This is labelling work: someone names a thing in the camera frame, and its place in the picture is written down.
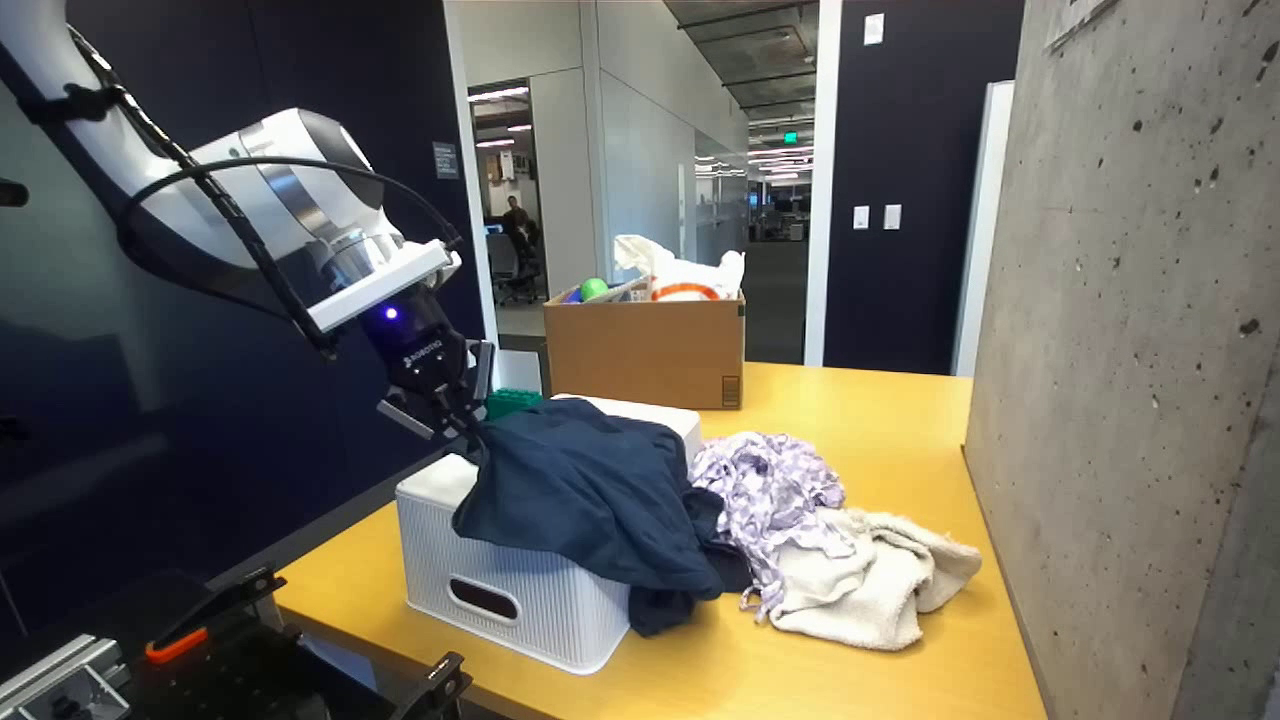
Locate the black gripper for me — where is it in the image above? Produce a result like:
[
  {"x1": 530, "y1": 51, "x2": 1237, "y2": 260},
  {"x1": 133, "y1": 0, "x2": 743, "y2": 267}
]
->
[{"x1": 358, "y1": 283, "x2": 496, "y2": 435}]

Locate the dark blue shirt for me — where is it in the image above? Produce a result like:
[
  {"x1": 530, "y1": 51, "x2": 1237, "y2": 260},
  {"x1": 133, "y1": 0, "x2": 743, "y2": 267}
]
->
[{"x1": 451, "y1": 399, "x2": 750, "y2": 635}]

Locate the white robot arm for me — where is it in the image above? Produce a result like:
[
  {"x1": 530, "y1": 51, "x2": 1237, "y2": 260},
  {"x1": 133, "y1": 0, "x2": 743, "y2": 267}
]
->
[{"x1": 0, "y1": 0, "x2": 496, "y2": 439}]

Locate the brown cardboard box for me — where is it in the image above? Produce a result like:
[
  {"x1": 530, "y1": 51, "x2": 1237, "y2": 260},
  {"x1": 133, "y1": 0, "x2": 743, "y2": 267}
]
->
[{"x1": 544, "y1": 301, "x2": 743, "y2": 411}]

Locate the white plastic storage box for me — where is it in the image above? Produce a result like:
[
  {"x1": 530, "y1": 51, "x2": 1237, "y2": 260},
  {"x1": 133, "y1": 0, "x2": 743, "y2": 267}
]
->
[{"x1": 394, "y1": 396, "x2": 701, "y2": 677}]

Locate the green ball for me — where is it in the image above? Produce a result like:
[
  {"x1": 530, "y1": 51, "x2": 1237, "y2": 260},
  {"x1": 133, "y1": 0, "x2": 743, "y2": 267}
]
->
[{"x1": 579, "y1": 277, "x2": 608, "y2": 305}]

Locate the white plastic bag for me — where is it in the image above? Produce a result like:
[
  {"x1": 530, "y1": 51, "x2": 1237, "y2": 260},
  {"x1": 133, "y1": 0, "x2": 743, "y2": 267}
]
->
[{"x1": 610, "y1": 232, "x2": 743, "y2": 305}]

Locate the purple white patterned cloth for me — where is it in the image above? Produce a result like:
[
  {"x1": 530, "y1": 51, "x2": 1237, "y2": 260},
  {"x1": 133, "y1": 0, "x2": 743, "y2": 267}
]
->
[{"x1": 693, "y1": 433, "x2": 843, "y2": 617}]

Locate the cream beige cloth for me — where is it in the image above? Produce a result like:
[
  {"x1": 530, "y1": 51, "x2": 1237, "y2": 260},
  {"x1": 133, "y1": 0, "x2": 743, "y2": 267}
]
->
[{"x1": 758, "y1": 511, "x2": 982, "y2": 651}]

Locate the white whiteboard panel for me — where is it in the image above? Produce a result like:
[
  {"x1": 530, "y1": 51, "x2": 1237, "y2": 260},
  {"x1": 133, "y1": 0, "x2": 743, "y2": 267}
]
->
[{"x1": 953, "y1": 82, "x2": 1017, "y2": 375}]

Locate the orange ring in box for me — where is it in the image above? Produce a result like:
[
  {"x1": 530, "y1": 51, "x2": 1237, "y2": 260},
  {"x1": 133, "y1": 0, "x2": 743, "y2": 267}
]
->
[{"x1": 651, "y1": 282, "x2": 718, "y2": 307}]

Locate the orange handled clamp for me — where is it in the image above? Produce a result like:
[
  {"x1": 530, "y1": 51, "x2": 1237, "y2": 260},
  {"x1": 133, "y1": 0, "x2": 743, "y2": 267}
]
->
[{"x1": 139, "y1": 571, "x2": 287, "y2": 671}]

